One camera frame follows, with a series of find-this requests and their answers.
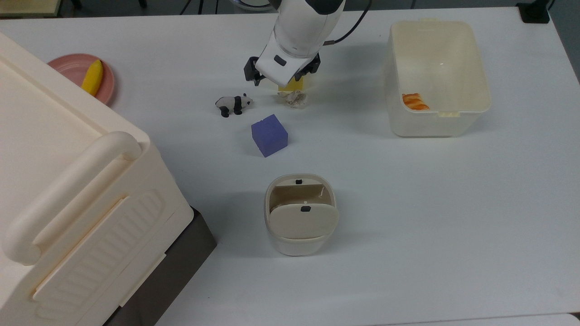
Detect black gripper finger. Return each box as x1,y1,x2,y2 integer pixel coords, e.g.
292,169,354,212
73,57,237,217
297,53,321,77
244,57,268,86

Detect cream trash bin with lid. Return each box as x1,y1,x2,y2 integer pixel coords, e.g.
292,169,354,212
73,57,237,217
264,173,340,257

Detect yellow foam cube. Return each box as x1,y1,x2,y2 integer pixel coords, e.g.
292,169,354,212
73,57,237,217
277,75,306,92

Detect small panda figurine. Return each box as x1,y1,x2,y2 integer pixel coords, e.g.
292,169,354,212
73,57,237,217
215,93,253,118

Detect purple foam cube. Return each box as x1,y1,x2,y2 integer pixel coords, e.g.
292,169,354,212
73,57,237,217
251,114,289,158

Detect black tripod legs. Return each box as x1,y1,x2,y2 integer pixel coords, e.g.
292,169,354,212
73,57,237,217
180,0,220,15

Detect toy bread with orange topping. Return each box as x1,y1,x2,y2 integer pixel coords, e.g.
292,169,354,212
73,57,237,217
402,93,431,111

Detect white plastic storage container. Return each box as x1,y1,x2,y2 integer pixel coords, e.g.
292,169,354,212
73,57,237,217
384,19,493,138

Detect yellow toy banana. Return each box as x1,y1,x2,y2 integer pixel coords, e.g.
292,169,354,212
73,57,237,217
81,59,104,96

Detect pink plate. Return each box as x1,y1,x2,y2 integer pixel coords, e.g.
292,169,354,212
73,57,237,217
47,53,116,105

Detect cream plastic storage cabinet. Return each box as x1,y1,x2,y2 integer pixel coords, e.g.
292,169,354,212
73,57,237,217
0,32,194,326

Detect tan wooden board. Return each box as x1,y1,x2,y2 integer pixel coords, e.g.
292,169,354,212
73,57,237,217
0,0,63,19

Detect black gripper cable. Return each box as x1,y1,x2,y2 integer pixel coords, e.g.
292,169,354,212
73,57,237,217
323,0,373,46

